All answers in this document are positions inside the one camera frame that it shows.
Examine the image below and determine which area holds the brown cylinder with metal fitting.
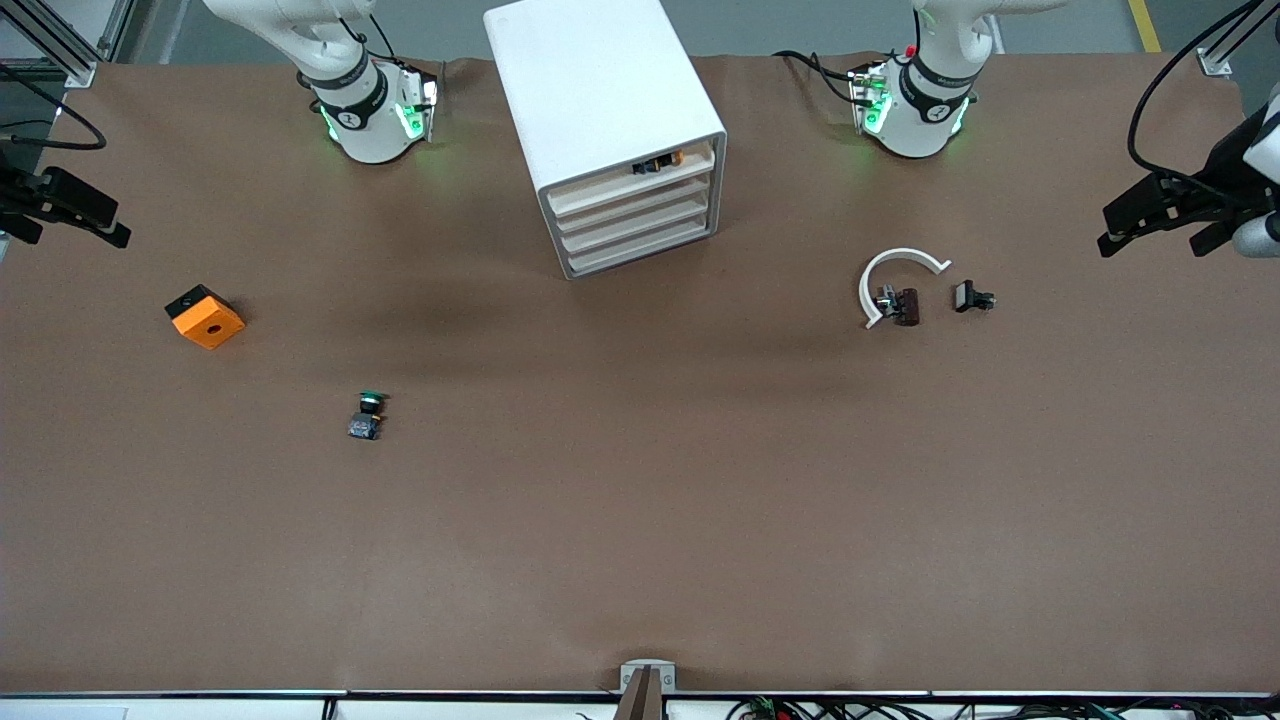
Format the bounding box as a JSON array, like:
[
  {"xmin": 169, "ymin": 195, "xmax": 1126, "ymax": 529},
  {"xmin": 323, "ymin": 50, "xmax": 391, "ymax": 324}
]
[{"xmin": 875, "ymin": 286, "xmax": 922, "ymax": 328}]

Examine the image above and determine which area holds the yellow floor tape strip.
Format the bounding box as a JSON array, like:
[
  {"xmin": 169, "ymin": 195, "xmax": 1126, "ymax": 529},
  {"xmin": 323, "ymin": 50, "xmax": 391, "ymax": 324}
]
[{"xmin": 1128, "ymin": 0, "xmax": 1164, "ymax": 54}]

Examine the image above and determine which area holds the white table edge rail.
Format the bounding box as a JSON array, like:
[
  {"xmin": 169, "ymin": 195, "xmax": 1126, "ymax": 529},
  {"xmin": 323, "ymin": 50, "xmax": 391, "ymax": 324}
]
[{"xmin": 0, "ymin": 688, "xmax": 1280, "ymax": 720}]

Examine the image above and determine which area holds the orange box with black base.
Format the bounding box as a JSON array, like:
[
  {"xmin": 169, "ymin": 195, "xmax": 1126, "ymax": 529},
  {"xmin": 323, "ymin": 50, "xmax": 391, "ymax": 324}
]
[{"xmin": 164, "ymin": 284, "xmax": 247, "ymax": 351}]

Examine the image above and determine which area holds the green push button switch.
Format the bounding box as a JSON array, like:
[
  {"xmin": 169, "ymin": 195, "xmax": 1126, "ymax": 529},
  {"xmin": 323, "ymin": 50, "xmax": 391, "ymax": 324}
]
[{"xmin": 346, "ymin": 391, "xmax": 391, "ymax": 442}]

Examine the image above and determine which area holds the aluminium frame post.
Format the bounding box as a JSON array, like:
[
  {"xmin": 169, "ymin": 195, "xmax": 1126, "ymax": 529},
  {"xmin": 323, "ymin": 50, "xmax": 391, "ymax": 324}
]
[
  {"xmin": 1195, "ymin": 0, "xmax": 1280, "ymax": 79},
  {"xmin": 0, "ymin": 0, "xmax": 136, "ymax": 89}
]

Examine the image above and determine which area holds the brown table cover mat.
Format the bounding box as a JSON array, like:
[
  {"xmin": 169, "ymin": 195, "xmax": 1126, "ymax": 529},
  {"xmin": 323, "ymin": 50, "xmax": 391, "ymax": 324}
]
[{"xmin": 0, "ymin": 50, "xmax": 1280, "ymax": 696}]

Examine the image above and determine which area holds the black base cable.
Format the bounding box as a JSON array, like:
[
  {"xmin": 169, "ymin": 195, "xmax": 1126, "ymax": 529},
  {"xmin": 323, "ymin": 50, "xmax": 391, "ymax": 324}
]
[{"xmin": 773, "ymin": 48, "xmax": 866, "ymax": 106}]

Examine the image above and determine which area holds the white semicircular clamp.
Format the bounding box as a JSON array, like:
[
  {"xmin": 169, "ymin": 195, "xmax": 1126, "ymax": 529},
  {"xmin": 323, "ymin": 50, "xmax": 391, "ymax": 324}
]
[{"xmin": 858, "ymin": 247, "xmax": 953, "ymax": 331}]

